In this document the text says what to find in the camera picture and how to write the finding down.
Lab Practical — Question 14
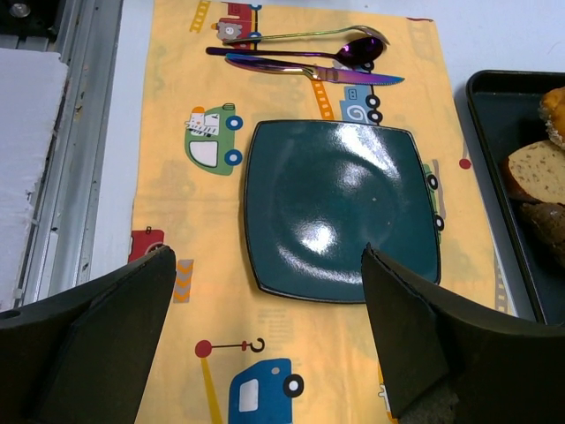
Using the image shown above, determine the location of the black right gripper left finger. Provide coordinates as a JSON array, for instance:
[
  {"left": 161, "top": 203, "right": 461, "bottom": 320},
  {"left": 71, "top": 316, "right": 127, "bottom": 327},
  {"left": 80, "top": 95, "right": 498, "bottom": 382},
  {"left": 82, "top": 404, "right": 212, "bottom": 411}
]
[{"left": 1, "top": 246, "right": 176, "bottom": 423}]

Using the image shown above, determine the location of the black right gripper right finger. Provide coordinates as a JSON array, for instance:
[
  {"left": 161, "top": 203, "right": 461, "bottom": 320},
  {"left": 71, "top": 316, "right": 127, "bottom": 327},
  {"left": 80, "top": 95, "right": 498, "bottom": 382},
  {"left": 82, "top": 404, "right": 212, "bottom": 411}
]
[{"left": 362, "top": 247, "right": 564, "bottom": 423}]

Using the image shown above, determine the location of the brown croissant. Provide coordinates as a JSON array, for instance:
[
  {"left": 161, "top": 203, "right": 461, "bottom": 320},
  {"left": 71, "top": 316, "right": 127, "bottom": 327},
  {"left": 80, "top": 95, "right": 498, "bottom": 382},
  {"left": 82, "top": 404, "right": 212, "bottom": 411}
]
[{"left": 519, "top": 202, "right": 564, "bottom": 268}]

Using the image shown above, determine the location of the sliced seeded bread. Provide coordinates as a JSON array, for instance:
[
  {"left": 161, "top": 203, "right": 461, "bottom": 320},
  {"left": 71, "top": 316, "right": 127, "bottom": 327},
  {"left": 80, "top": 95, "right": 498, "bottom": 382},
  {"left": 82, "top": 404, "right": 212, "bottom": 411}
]
[{"left": 501, "top": 140, "right": 564, "bottom": 204}]

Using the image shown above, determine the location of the yellow cartoon car placemat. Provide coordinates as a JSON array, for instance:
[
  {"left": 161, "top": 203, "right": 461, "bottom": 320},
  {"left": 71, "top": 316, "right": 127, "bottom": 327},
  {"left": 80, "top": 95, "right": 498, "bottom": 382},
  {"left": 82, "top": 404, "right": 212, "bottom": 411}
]
[{"left": 132, "top": 1, "right": 506, "bottom": 423}]

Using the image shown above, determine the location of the dark teal square plate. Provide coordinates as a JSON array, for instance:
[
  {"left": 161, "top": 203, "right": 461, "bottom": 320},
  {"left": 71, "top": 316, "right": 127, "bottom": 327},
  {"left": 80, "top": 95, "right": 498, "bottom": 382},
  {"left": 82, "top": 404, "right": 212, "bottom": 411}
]
[{"left": 244, "top": 120, "right": 441, "bottom": 304}]

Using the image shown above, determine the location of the black baking tray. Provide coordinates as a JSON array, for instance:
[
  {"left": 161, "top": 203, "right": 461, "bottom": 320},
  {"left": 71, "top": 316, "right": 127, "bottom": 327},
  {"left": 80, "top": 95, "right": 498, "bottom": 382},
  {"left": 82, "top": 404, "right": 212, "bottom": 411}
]
[{"left": 465, "top": 70, "right": 564, "bottom": 326}]

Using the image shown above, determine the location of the orange round cake loaf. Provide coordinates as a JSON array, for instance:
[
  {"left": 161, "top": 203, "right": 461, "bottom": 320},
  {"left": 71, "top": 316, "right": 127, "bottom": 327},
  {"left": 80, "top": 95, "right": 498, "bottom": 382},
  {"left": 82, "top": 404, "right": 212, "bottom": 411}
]
[{"left": 539, "top": 87, "right": 565, "bottom": 149}]

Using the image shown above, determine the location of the purple iridescent knife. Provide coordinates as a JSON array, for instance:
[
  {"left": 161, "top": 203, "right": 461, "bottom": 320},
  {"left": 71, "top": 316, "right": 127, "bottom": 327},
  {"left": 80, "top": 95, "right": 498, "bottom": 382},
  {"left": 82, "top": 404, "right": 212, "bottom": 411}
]
[{"left": 225, "top": 53, "right": 405, "bottom": 86}]

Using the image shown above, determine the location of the purple iridescent spoon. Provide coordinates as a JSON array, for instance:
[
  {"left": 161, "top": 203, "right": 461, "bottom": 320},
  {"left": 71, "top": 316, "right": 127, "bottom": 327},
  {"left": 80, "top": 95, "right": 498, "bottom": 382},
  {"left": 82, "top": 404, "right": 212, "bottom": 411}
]
[{"left": 205, "top": 36, "right": 387, "bottom": 66}]

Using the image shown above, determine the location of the aluminium table frame rail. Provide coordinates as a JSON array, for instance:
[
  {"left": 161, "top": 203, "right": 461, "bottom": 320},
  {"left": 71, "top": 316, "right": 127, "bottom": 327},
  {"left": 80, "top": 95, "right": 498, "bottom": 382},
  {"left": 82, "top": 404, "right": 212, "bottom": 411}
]
[{"left": 1, "top": 1, "right": 123, "bottom": 310}]

